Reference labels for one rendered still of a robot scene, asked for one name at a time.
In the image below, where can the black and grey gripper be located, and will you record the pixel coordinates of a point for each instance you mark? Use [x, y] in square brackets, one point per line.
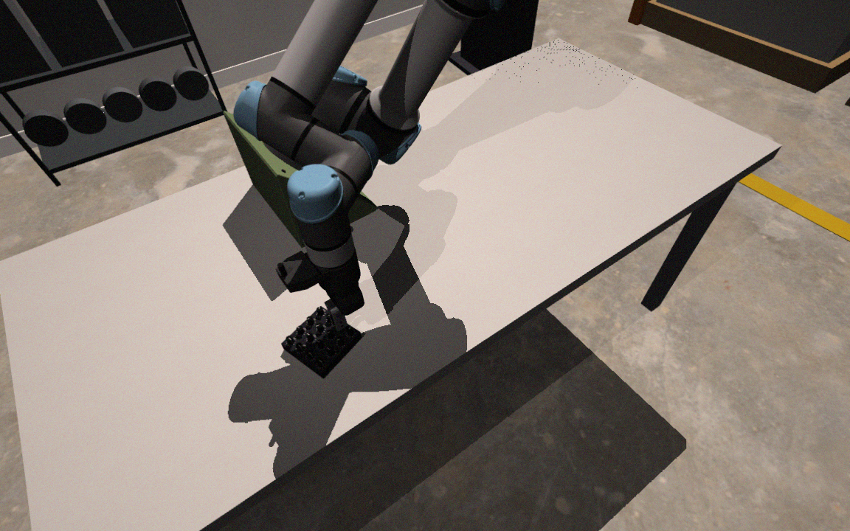
[337, 272]

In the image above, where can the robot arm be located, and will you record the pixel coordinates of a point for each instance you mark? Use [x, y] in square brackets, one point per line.
[309, 98]

